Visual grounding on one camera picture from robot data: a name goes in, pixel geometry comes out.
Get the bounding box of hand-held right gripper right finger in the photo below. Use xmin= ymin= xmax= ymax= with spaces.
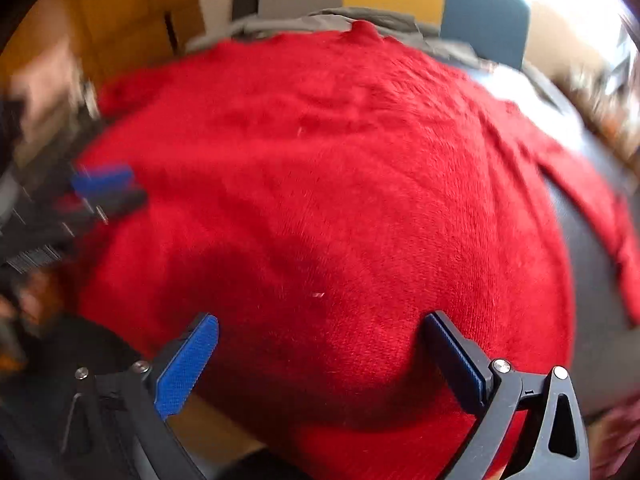
xmin=422 ymin=310 xmax=591 ymax=480

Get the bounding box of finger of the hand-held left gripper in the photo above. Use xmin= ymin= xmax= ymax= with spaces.
xmin=82 ymin=187 xmax=148 ymax=223
xmin=70 ymin=164 xmax=135 ymax=196

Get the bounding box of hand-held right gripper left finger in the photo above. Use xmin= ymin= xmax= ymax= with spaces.
xmin=60 ymin=312 xmax=221 ymax=480

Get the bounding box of red knitted sweater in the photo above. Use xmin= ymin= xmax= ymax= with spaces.
xmin=75 ymin=20 xmax=640 ymax=480

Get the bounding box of black padded table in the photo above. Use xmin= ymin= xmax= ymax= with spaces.
xmin=220 ymin=57 xmax=640 ymax=480

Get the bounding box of wooden wardrobe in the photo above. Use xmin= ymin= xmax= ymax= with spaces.
xmin=0 ymin=0 xmax=206 ymax=91

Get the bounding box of grey garment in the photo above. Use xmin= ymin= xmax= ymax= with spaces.
xmin=185 ymin=7 xmax=501 ymax=68

